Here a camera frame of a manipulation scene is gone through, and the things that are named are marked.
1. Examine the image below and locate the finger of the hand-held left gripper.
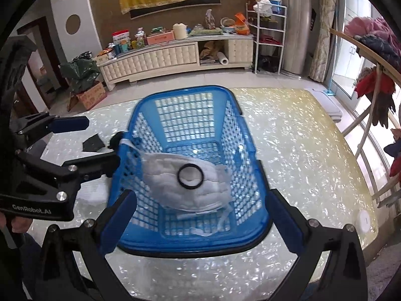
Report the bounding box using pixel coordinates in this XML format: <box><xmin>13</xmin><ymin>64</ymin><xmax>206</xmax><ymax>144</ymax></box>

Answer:
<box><xmin>14</xmin><ymin>131</ymin><xmax>123</xmax><ymax>195</ymax></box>
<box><xmin>11</xmin><ymin>115</ymin><xmax>90</xmax><ymax>145</ymax></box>

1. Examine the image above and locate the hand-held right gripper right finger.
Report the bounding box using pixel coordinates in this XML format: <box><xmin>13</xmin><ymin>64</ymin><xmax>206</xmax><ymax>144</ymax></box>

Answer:
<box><xmin>269</xmin><ymin>189</ymin><xmax>368</xmax><ymax>301</ymax></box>

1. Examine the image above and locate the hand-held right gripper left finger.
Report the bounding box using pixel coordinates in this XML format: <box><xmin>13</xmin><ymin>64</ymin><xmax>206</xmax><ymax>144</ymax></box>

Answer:
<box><xmin>35</xmin><ymin>191</ymin><xmax>137</xmax><ymax>301</ymax></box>

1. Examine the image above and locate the black square cloth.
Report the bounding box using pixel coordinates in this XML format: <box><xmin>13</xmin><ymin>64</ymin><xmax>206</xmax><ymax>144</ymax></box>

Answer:
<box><xmin>82</xmin><ymin>134</ymin><xmax>106</xmax><ymax>152</ymax></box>

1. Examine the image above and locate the white towel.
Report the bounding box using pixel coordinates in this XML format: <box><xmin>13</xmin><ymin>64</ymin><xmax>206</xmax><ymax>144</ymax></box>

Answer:
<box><xmin>76</xmin><ymin>179</ymin><xmax>111</xmax><ymax>205</ymax></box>

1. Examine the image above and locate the white layered gauze cloth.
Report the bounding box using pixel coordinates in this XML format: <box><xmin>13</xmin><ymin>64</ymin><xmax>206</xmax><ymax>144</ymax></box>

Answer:
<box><xmin>121</xmin><ymin>138</ymin><xmax>235</xmax><ymax>237</ymax></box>

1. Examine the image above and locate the blue plastic basket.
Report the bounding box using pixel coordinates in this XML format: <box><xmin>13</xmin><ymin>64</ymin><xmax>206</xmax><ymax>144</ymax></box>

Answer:
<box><xmin>108</xmin><ymin>85</ymin><xmax>272</xmax><ymax>255</ymax></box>

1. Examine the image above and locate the black ring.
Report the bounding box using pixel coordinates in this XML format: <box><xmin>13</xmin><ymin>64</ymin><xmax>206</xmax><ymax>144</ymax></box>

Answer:
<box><xmin>177</xmin><ymin>164</ymin><xmax>204</xmax><ymax>191</ymax></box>

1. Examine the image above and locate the person's left hand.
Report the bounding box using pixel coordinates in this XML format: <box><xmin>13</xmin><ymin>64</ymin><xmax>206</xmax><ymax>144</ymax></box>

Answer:
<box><xmin>9</xmin><ymin>217</ymin><xmax>33</xmax><ymax>236</ymax></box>

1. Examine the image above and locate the cardboard box with red print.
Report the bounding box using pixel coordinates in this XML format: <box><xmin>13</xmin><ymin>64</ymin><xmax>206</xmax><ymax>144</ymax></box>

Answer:
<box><xmin>67</xmin><ymin>82</ymin><xmax>108</xmax><ymax>112</ymax></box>

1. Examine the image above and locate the green plastic bag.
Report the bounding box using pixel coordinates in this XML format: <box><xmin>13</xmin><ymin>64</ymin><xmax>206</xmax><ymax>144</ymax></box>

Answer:
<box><xmin>60</xmin><ymin>57</ymin><xmax>101</xmax><ymax>94</ymax></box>

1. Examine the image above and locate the white round pad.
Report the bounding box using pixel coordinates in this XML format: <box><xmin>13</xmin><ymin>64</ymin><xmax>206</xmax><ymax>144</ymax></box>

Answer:
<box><xmin>357</xmin><ymin>211</ymin><xmax>372</xmax><ymax>233</ymax></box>

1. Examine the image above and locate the red and white snack bag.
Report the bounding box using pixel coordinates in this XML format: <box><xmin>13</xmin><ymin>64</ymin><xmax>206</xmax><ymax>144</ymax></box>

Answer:
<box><xmin>112</xmin><ymin>30</ymin><xmax>130</xmax><ymax>49</ymax></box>

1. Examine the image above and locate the white television cabinet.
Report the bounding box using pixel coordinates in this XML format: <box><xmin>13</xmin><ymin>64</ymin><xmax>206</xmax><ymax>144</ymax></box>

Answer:
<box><xmin>98</xmin><ymin>34</ymin><xmax>255</xmax><ymax>92</ymax></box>

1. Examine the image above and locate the grey bench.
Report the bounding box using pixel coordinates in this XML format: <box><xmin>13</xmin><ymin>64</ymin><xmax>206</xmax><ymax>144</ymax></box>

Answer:
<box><xmin>313</xmin><ymin>89</ymin><xmax>343</xmax><ymax>122</ymax></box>

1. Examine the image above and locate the pink storage box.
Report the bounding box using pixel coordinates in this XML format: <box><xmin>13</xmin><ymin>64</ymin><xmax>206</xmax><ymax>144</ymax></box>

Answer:
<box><xmin>147</xmin><ymin>31</ymin><xmax>175</xmax><ymax>45</ymax></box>

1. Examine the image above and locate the blue mop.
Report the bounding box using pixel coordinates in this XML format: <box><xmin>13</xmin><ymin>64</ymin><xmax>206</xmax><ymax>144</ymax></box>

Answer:
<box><xmin>323</xmin><ymin>5</ymin><xmax>339</xmax><ymax>97</ymax></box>

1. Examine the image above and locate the cream plastic jug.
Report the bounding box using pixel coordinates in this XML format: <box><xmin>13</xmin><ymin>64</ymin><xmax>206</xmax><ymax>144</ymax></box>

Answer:
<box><xmin>173</xmin><ymin>23</ymin><xmax>188</xmax><ymax>40</ymax></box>

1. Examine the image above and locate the dark hanging garment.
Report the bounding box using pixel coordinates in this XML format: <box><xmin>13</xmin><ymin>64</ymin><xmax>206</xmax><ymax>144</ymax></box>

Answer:
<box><xmin>371</xmin><ymin>92</ymin><xmax>398</xmax><ymax>129</ymax></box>

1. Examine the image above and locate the red garment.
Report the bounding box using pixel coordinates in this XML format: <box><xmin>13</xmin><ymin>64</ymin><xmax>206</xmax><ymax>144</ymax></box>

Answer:
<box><xmin>354</xmin><ymin>69</ymin><xmax>397</xmax><ymax>101</ymax></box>

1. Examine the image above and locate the silver tower air conditioner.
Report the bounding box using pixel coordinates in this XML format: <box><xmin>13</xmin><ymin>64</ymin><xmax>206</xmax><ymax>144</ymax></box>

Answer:
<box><xmin>280</xmin><ymin>0</ymin><xmax>317</xmax><ymax>77</ymax></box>

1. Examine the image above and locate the wooden clothes rack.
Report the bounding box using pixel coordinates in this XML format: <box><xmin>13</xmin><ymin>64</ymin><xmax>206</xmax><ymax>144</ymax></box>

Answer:
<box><xmin>329</xmin><ymin>28</ymin><xmax>401</xmax><ymax>209</ymax></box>

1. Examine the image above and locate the white metal rack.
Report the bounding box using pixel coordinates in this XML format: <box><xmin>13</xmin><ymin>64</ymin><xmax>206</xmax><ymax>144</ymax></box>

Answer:
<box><xmin>246</xmin><ymin>0</ymin><xmax>288</xmax><ymax>74</ymax></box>

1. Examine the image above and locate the patterned curtain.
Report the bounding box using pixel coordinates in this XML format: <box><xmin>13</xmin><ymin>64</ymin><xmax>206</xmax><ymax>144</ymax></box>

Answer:
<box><xmin>309</xmin><ymin>0</ymin><xmax>340</xmax><ymax>84</ymax></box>

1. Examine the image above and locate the dark patterned garment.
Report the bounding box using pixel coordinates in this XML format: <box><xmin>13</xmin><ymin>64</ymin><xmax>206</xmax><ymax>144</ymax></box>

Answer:
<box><xmin>357</xmin><ymin>34</ymin><xmax>401</xmax><ymax>69</ymax></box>

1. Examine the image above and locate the orange bag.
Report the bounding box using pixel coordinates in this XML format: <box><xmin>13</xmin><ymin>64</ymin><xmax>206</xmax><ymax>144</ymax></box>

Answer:
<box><xmin>234</xmin><ymin>13</ymin><xmax>250</xmax><ymax>36</ymax></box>

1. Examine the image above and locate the pink garment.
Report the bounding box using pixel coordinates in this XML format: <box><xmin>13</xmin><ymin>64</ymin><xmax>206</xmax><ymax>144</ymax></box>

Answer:
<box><xmin>345</xmin><ymin>17</ymin><xmax>401</xmax><ymax>57</ymax></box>

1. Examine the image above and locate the white plastic bag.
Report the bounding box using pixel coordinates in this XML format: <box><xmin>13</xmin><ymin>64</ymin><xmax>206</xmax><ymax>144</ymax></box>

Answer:
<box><xmin>252</xmin><ymin>0</ymin><xmax>273</xmax><ymax>16</ymax></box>

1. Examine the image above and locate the open brown cardboard box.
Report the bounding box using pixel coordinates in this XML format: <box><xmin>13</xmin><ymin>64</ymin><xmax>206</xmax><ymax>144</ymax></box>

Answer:
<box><xmin>241</xmin><ymin>0</ymin><xmax>267</xmax><ymax>11</ymax></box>

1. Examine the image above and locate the dark wooden door frame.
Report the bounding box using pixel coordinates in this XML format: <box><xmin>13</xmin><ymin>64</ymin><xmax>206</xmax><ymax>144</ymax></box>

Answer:
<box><xmin>17</xmin><ymin>17</ymin><xmax>70</xmax><ymax>109</ymax></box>

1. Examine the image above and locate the wall television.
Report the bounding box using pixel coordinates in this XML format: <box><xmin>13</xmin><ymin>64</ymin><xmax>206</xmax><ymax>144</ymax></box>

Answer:
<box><xmin>130</xmin><ymin>0</ymin><xmax>221</xmax><ymax>19</ymax></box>

